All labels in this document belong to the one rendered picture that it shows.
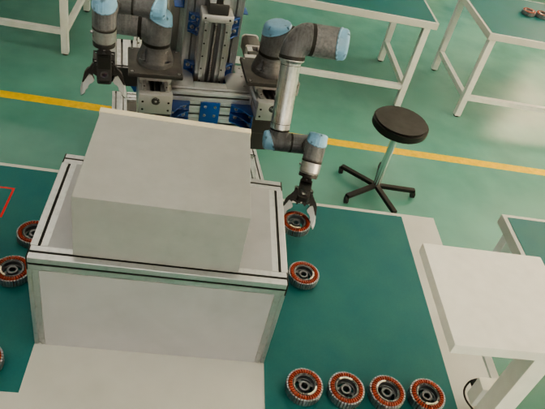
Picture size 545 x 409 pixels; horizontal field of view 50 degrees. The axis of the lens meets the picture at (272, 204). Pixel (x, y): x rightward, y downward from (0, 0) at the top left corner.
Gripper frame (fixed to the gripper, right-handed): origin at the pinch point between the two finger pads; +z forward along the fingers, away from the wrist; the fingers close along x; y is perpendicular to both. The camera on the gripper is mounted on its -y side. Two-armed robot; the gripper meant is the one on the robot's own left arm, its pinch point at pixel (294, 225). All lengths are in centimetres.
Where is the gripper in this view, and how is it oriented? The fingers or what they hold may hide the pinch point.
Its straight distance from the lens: 223.1
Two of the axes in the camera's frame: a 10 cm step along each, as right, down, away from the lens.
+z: -2.5, 9.5, 1.7
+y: 0.4, -1.7, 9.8
